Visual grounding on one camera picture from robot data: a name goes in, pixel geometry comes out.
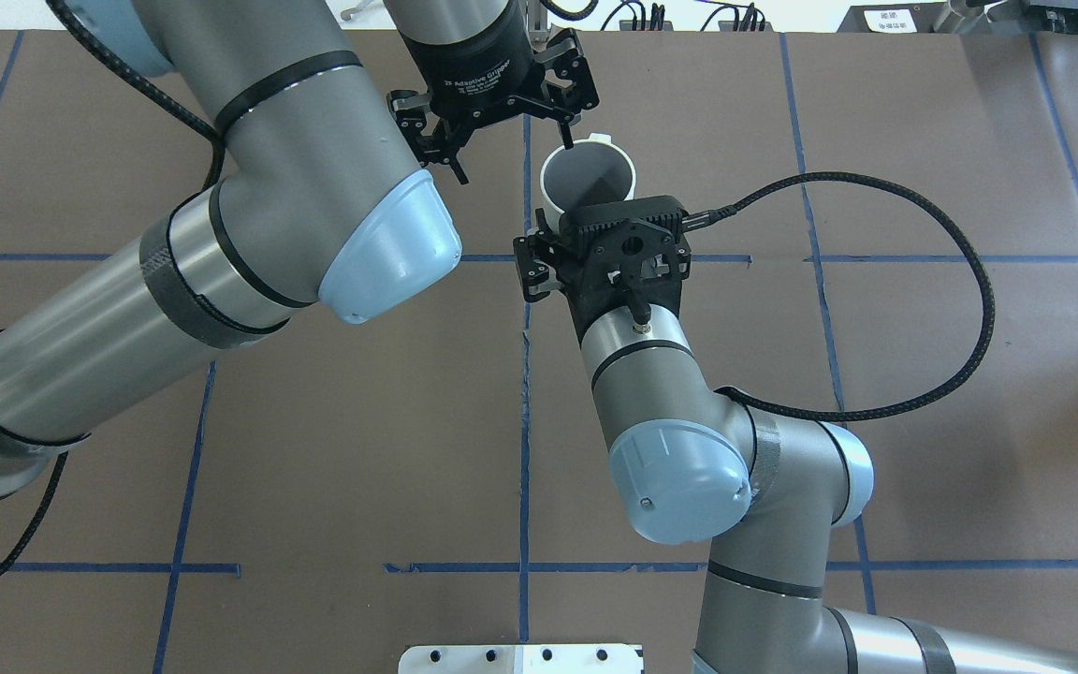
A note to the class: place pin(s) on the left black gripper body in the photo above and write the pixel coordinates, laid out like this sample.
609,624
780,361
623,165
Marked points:
475,67

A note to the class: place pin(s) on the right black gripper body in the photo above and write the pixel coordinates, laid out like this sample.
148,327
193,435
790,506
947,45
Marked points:
536,269

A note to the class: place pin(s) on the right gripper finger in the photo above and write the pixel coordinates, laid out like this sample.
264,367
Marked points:
542,256

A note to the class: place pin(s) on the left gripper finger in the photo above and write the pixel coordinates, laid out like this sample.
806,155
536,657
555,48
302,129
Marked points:
559,85
433,139

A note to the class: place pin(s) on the white ribbed mug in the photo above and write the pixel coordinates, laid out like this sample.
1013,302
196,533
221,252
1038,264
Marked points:
593,171

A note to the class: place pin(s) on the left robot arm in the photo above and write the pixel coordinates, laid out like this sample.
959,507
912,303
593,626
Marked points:
318,192

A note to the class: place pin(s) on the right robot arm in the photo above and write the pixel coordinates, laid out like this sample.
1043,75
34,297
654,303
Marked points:
693,463

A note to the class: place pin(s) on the white label card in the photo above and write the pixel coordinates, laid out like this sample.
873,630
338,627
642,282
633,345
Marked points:
890,21

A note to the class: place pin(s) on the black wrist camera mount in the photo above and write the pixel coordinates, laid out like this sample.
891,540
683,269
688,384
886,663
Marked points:
627,244

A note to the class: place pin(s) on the aluminium frame post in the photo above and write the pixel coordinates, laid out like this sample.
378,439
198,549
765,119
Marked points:
537,20

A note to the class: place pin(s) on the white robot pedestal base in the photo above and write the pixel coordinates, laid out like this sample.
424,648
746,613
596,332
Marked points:
524,658

